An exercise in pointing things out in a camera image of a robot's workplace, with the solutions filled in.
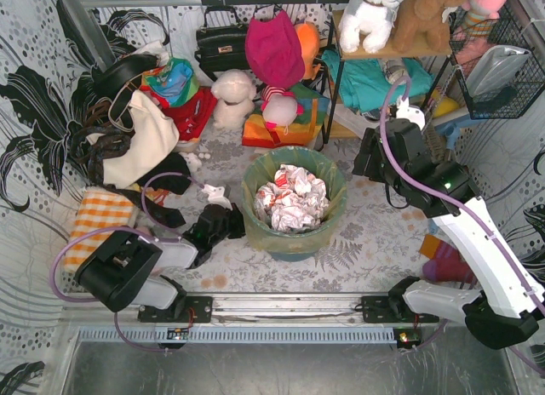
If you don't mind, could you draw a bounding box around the yellow trash bag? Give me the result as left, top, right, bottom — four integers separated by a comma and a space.
241, 146, 348, 254

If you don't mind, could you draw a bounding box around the teal trash bin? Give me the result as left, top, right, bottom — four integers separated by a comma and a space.
241, 146, 348, 263

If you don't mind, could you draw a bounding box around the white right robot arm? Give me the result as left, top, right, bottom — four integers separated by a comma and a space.
353, 118, 544, 349

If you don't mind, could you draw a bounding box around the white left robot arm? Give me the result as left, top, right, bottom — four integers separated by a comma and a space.
75, 203, 245, 312

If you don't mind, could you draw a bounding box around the crumpled paper trash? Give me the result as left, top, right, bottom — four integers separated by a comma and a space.
254, 164, 330, 233

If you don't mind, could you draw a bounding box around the rainbow striped bag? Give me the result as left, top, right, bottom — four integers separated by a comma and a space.
242, 83, 330, 149

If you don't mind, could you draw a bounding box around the cream canvas tote bag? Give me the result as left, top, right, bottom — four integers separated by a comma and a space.
86, 90, 179, 189

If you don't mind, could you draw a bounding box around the magenta cloth bag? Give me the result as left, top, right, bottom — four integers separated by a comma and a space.
245, 9, 305, 89

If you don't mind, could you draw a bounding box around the teal folded cloth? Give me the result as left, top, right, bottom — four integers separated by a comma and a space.
338, 58, 433, 112

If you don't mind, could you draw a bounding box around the wooden shelf rack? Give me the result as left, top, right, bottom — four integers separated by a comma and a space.
318, 10, 452, 151

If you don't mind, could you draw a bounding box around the brown teddy bear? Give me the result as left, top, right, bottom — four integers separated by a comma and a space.
392, 0, 467, 53

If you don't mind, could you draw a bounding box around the silver pouch in basket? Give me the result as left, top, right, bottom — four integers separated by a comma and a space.
466, 45, 531, 97

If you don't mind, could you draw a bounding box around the orange checkered towel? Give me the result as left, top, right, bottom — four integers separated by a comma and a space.
61, 186, 138, 273

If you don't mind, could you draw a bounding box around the striped colourful sock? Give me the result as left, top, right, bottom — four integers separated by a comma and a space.
419, 235, 474, 283

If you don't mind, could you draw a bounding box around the pink doll striped hat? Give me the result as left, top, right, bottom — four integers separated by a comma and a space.
261, 85, 304, 129

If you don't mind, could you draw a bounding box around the white fluffy plush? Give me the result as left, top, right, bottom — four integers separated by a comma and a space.
211, 69, 257, 129

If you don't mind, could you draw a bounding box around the white plush dog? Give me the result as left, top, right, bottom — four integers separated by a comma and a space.
339, 0, 404, 54

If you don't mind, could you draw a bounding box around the orange plush toy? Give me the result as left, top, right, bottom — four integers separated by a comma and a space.
295, 22, 320, 80

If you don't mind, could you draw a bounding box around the colorful printed cloth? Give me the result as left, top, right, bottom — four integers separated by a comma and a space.
140, 58, 199, 109

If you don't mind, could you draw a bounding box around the pink plush toy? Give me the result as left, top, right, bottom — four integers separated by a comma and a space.
461, 0, 507, 37

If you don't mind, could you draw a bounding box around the black handbag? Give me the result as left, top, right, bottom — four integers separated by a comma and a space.
194, 5, 250, 82

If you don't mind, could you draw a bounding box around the black round hat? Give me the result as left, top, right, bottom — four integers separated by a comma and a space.
93, 54, 159, 99

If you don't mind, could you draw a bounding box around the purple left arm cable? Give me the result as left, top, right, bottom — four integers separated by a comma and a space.
50, 171, 214, 353

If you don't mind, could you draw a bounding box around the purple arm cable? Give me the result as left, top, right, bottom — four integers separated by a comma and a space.
50, 171, 214, 353
378, 75, 545, 377

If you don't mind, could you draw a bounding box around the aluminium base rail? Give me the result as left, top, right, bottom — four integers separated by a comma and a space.
63, 290, 523, 349

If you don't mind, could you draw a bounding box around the black wire basket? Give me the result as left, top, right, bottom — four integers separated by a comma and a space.
450, 7, 544, 119

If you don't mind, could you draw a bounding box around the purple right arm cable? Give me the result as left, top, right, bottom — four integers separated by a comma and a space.
378, 75, 545, 377

